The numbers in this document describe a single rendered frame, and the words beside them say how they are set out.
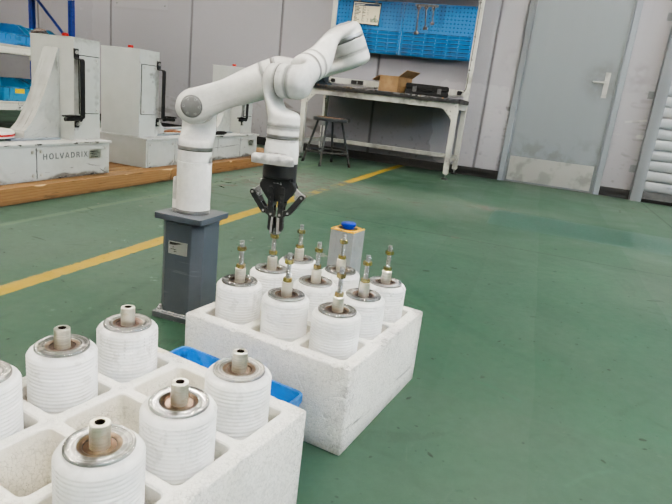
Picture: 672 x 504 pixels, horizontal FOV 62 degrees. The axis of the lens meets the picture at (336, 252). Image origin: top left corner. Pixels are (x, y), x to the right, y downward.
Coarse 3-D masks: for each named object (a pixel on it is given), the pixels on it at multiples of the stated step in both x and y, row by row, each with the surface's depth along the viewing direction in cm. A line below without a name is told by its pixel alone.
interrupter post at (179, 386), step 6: (180, 378) 72; (174, 384) 70; (180, 384) 70; (186, 384) 70; (174, 390) 70; (180, 390) 70; (186, 390) 71; (174, 396) 70; (180, 396) 70; (186, 396) 71; (174, 402) 70; (180, 402) 70; (186, 402) 71
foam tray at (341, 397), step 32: (192, 320) 117; (224, 320) 116; (256, 320) 118; (416, 320) 131; (224, 352) 114; (256, 352) 110; (288, 352) 106; (384, 352) 115; (288, 384) 108; (320, 384) 104; (352, 384) 103; (384, 384) 120; (320, 416) 106; (352, 416) 107
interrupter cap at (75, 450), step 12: (84, 432) 63; (120, 432) 64; (132, 432) 64; (72, 444) 61; (84, 444) 62; (120, 444) 62; (132, 444) 62; (72, 456) 59; (84, 456) 59; (96, 456) 60; (108, 456) 60; (120, 456) 60
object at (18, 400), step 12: (0, 384) 71; (12, 384) 72; (0, 396) 71; (12, 396) 72; (0, 408) 71; (12, 408) 73; (0, 420) 71; (12, 420) 73; (0, 432) 72; (12, 432) 73
